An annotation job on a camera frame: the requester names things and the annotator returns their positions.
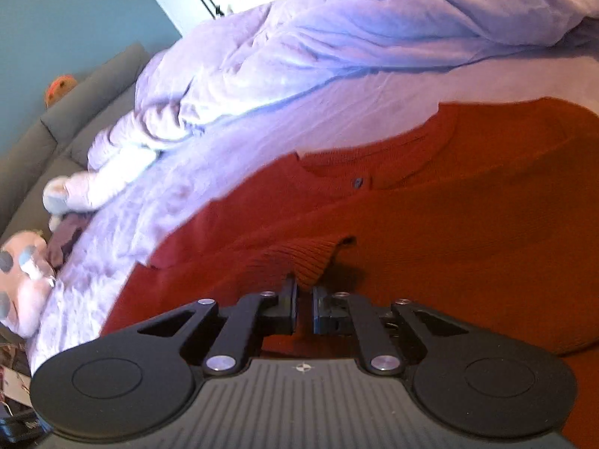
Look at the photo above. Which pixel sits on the grey sofa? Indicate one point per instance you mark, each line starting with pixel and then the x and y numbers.
pixel 42 154

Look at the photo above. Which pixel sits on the red knitted sweater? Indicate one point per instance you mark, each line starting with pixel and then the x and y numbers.
pixel 444 224

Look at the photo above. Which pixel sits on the lilac fleece blanket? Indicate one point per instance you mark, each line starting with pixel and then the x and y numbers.
pixel 327 37

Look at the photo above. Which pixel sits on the pink spotted plush toy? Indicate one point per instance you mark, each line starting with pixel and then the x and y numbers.
pixel 25 285

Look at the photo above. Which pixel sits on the lilac bed sheet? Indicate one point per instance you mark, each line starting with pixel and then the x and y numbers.
pixel 196 182

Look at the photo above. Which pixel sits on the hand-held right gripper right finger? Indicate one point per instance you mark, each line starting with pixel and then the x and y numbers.
pixel 320 309

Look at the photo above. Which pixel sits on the black box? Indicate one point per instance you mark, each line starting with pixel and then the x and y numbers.
pixel 18 425

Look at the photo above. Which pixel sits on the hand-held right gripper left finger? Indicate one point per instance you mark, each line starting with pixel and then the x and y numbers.
pixel 292 308

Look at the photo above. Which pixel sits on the white grey plush toy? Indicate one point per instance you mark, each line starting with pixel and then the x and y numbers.
pixel 82 191

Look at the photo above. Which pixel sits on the dark purple cloth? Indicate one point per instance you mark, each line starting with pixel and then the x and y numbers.
pixel 65 241

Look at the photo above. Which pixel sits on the orange plush toy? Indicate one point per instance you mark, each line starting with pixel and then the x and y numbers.
pixel 60 89

